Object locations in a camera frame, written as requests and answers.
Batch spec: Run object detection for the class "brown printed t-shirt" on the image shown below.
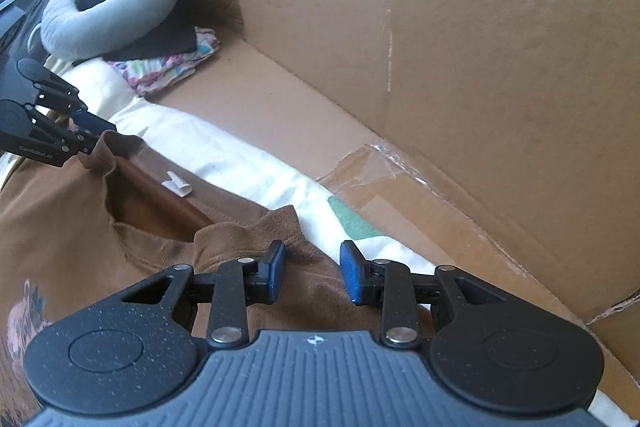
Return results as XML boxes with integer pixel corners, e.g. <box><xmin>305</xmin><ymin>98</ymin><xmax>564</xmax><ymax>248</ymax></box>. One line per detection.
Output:
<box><xmin>0</xmin><ymin>129</ymin><xmax>432</xmax><ymax>423</ymax></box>

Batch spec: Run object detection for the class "grey u-shaped neck pillow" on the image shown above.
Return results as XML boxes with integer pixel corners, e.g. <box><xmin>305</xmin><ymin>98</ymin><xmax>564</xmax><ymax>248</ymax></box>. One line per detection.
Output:
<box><xmin>40</xmin><ymin>0</ymin><xmax>178</xmax><ymax>62</ymax></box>

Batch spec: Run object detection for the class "floral patterned folded cloth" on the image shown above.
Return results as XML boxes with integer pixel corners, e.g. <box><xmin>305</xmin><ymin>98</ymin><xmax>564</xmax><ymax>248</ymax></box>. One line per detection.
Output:
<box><xmin>108</xmin><ymin>27</ymin><xmax>220</xmax><ymax>98</ymax></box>

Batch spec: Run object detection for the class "cream bear print bedsheet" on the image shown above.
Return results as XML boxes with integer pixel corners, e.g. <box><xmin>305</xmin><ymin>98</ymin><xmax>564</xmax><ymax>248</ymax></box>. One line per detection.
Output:
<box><xmin>0</xmin><ymin>56</ymin><xmax>640</xmax><ymax>427</ymax></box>

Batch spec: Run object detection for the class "brown cardboard sheet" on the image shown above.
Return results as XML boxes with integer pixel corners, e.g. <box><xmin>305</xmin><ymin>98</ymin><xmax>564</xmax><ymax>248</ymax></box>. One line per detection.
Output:
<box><xmin>144</xmin><ymin>0</ymin><xmax>640</xmax><ymax>408</ymax></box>

